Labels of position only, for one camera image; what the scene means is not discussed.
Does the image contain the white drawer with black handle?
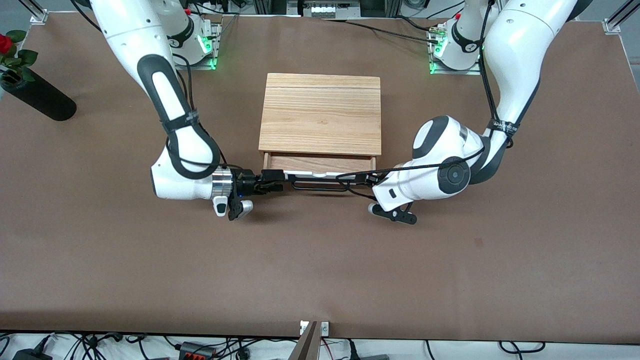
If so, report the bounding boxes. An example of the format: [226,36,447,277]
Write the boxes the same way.
[262,152,378,193]

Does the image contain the light wooden drawer cabinet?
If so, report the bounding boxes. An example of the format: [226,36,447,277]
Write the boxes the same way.
[258,73,382,157]

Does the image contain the silver connector strip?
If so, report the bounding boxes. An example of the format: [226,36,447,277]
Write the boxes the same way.
[298,0,362,19]

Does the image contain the black box with red connectors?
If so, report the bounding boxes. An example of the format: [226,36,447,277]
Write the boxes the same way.
[178,341,217,360]

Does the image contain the black cylindrical vase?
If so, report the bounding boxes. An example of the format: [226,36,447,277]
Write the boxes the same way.
[0,70,77,122]

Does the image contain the black power adapter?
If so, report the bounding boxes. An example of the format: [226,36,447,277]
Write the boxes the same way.
[12,345,54,360]

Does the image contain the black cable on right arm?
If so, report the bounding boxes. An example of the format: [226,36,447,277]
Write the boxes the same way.
[70,0,236,173]

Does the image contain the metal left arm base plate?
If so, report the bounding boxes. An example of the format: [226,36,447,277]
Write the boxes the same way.
[428,22,483,76]

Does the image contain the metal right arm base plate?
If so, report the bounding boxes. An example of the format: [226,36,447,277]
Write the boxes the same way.
[186,14,222,71]

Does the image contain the black cable across table edge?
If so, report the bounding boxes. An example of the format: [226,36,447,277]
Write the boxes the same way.
[322,16,443,45]

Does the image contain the small metal bracket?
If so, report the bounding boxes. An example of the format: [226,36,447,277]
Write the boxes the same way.
[299,320,330,337]

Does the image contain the wooden post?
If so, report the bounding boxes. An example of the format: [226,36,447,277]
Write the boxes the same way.
[288,320,321,360]

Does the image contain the black looped floor cable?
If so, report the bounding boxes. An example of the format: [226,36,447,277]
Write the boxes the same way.
[498,340,546,355]

